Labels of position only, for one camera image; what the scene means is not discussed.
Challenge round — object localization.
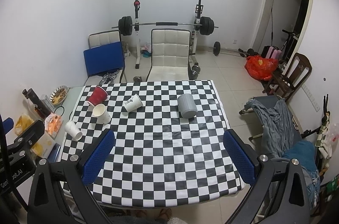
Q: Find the dark wooden chair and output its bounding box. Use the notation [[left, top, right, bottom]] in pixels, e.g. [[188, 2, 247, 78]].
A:
[[263, 53, 312, 101]]

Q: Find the snack plate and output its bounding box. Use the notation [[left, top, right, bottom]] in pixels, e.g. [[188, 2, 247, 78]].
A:
[[49, 85, 69, 106]]

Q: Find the chair with blue cushion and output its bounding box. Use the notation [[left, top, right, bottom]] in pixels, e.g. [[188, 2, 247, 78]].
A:
[[83, 30, 126, 86]]

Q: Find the barbell with black plates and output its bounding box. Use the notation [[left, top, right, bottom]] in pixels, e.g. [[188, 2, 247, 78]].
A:
[[112, 16, 219, 36]]

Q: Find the grey cloth on cot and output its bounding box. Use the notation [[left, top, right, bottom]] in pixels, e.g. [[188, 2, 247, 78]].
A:
[[242, 95, 295, 159]]

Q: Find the small dumbbell on floor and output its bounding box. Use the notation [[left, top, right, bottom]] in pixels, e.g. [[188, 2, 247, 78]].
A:
[[189, 64, 201, 80]]

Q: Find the red paper cup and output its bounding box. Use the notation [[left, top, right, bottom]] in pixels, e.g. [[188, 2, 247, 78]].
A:
[[87, 85, 108, 107]]

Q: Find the yellow white box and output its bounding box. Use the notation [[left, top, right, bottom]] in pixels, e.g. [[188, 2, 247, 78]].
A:
[[31, 132, 56, 159]]

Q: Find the small white paper cup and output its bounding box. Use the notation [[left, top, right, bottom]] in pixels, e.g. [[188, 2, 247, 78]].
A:
[[64, 121, 83, 141]]

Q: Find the black white checkered tablecloth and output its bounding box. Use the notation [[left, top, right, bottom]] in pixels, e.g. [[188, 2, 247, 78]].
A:
[[60, 80, 244, 208]]

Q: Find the red plastic bag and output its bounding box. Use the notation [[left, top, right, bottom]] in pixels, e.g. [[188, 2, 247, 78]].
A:
[[245, 55, 279, 81]]

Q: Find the grey cylindrical cup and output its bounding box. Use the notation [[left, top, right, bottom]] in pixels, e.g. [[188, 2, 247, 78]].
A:
[[178, 93, 198, 119]]

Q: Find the white padded chair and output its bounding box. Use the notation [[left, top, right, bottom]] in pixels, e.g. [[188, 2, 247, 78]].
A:
[[147, 28, 191, 82]]

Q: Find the teal blue cloth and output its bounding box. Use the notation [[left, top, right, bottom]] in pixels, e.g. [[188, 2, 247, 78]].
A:
[[282, 140, 320, 199]]

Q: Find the white paper cup with drawing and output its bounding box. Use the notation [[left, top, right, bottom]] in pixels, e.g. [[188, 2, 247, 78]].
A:
[[92, 104, 111, 124]]

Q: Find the orange snack packet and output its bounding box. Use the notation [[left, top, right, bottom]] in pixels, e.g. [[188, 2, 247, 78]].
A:
[[44, 113, 63, 139]]

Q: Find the white paper cup with calligraphy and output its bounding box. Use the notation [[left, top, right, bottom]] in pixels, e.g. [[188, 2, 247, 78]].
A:
[[123, 94, 144, 113]]

